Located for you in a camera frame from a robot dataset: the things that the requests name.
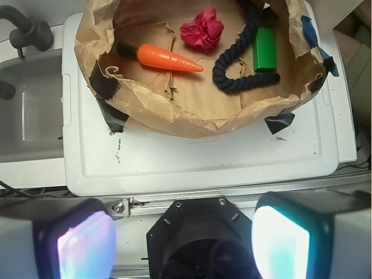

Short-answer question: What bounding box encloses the orange plastic carrot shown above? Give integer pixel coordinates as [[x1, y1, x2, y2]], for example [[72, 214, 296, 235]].
[[116, 42, 204, 72]]

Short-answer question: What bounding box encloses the crumpled red paper ball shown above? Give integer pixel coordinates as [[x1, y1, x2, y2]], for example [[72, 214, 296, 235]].
[[180, 6, 224, 53]]

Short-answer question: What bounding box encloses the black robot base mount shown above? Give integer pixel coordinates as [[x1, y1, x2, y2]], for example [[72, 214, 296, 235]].
[[146, 201, 261, 278]]

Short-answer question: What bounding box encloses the grey toy sink basin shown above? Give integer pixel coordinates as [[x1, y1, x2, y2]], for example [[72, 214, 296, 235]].
[[1, 49, 66, 188]]

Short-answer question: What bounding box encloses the brown paper bag tray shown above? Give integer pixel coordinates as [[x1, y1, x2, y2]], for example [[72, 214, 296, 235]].
[[74, 1, 329, 138]]

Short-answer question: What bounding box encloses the green rectangular block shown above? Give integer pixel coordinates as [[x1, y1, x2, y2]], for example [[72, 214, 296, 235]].
[[253, 28, 277, 73]]

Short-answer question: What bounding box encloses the aluminium frame rail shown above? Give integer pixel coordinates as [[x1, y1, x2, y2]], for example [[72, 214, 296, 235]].
[[99, 170, 371, 220]]

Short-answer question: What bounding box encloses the dark blue rope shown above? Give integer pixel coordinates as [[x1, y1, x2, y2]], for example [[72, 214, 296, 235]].
[[212, 0, 281, 94]]

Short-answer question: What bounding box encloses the dark grey faucet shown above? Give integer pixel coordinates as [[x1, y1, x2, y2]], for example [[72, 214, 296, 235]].
[[1, 5, 54, 60]]

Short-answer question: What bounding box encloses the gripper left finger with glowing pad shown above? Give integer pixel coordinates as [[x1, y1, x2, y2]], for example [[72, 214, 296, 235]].
[[1, 198, 116, 278]]

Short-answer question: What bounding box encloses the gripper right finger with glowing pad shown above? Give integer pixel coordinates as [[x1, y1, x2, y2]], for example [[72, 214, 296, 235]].
[[252, 190, 371, 278]]

